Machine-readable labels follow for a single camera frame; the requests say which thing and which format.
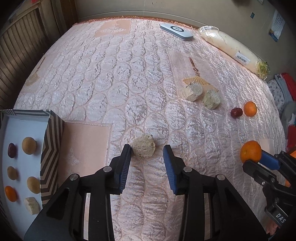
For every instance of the brown longan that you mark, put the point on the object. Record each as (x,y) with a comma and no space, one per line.
(12,173)
(33,185)

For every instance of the pile of clothes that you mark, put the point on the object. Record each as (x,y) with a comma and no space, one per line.
(286,108)

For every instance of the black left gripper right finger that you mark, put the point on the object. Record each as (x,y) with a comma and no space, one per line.
(230,216)

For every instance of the white flat electronic device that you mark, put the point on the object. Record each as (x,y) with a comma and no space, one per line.
(177,31)

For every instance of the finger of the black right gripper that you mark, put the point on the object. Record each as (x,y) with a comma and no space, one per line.
(269,161)
(260,174)

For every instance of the striped cardboard box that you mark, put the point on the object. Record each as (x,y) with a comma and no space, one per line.
(46,128)

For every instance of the white wrapped radish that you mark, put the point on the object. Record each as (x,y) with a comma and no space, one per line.
(236,50)

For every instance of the orange tangerine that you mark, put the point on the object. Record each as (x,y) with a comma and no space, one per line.
(10,194)
(251,150)
(250,109)

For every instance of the pink quilted bed cover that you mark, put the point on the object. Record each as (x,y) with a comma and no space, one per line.
(129,75)

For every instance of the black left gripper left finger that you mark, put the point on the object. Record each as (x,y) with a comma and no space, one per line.
(62,218)

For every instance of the wall calendar paper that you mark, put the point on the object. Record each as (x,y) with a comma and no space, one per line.
(276,27)

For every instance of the wooden slatted cabinet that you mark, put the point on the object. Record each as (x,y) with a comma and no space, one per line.
(28,30)

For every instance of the dark red jujube date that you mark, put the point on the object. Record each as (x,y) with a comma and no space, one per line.
(236,112)

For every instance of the dark red jujube in box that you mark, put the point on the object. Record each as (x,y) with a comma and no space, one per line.
(12,150)

